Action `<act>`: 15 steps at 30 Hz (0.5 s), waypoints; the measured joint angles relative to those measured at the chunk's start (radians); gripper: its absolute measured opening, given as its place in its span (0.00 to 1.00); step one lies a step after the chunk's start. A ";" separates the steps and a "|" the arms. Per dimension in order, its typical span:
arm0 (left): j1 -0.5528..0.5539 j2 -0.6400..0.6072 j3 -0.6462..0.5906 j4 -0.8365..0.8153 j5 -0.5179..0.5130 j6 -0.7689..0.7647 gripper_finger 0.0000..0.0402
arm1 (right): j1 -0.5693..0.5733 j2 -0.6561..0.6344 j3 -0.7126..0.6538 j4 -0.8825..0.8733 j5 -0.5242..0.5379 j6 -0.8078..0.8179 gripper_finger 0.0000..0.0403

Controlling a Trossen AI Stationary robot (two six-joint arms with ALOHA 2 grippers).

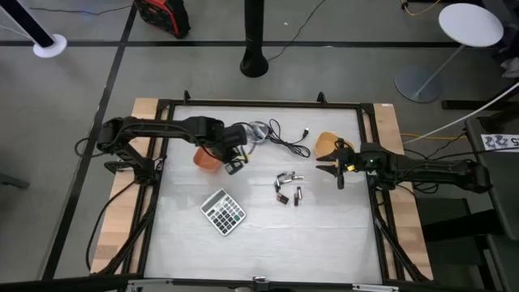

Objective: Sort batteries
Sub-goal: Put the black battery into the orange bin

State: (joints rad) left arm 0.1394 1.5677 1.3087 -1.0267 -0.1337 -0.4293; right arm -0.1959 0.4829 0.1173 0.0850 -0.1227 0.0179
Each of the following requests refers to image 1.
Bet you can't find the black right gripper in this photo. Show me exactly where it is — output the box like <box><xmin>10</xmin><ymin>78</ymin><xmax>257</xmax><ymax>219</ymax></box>
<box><xmin>315</xmin><ymin>139</ymin><xmax>368</xmax><ymax>178</ymax></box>

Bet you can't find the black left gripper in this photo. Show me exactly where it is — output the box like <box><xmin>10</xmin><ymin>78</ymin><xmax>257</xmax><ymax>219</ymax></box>
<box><xmin>220</xmin><ymin>123</ymin><xmax>249</xmax><ymax>176</ymax></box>

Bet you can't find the yellow plastic bin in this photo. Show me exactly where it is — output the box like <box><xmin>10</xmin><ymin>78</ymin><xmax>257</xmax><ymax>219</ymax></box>
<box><xmin>315</xmin><ymin>131</ymin><xmax>356</xmax><ymax>160</ymax></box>

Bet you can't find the orange plastic bin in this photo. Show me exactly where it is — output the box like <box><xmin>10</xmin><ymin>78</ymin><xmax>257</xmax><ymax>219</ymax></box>
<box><xmin>192</xmin><ymin>145</ymin><xmax>223</xmax><ymax>174</ymax></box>

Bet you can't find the grey desk calculator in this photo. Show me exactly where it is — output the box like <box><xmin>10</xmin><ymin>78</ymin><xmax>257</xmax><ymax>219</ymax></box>
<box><xmin>199</xmin><ymin>187</ymin><xmax>247</xmax><ymax>237</ymax></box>

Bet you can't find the white plastic table sheet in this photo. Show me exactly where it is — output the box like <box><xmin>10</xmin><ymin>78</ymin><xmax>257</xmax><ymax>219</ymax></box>
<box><xmin>144</xmin><ymin>104</ymin><xmax>384</xmax><ymax>285</ymax></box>

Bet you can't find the black pole stand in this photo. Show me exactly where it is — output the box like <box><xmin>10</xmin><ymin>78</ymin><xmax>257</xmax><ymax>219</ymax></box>
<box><xmin>239</xmin><ymin>0</ymin><xmax>270</xmax><ymax>79</ymax></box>

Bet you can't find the red black bag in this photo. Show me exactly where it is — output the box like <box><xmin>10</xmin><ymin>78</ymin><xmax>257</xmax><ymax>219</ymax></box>
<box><xmin>133</xmin><ymin>0</ymin><xmax>191</xmax><ymax>40</ymax></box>

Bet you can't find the white printed paper sign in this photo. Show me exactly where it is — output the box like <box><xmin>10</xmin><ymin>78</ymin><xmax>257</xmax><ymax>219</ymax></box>
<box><xmin>481</xmin><ymin>133</ymin><xmax>519</xmax><ymax>153</ymax></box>

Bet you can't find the black desk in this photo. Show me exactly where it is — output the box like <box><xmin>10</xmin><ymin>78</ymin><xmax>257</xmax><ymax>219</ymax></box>
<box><xmin>464</xmin><ymin>115</ymin><xmax>519</xmax><ymax>292</ymax></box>

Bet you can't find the white round side table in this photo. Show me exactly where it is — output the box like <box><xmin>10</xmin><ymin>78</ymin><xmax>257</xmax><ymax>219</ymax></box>
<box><xmin>393</xmin><ymin>2</ymin><xmax>505</xmax><ymax>104</ymax></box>

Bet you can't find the black usb cable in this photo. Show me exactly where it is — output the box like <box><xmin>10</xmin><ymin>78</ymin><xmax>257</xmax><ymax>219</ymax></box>
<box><xmin>266</xmin><ymin>118</ymin><xmax>312</xmax><ymax>159</ymax></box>

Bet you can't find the black metal table frame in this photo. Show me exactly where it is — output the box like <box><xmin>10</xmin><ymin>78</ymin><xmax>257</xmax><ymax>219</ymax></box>
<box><xmin>121</xmin><ymin>89</ymin><xmax>433</xmax><ymax>285</ymax></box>

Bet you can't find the yellow floor cable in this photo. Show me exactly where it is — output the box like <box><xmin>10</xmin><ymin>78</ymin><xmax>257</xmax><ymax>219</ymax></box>
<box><xmin>400</xmin><ymin>132</ymin><xmax>467</xmax><ymax>142</ymax></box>

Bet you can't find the black floor cable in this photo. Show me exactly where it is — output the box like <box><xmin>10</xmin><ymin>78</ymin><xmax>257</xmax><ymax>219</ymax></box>
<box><xmin>267</xmin><ymin>0</ymin><xmax>328</xmax><ymax>62</ymax></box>

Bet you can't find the white cable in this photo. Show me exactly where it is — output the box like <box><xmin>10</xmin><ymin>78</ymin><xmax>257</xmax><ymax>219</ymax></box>
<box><xmin>403</xmin><ymin>80</ymin><xmax>519</xmax><ymax>145</ymax></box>

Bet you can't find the black post white base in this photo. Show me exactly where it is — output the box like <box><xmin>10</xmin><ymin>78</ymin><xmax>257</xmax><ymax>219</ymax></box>
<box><xmin>0</xmin><ymin>0</ymin><xmax>68</xmax><ymax>59</ymax></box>

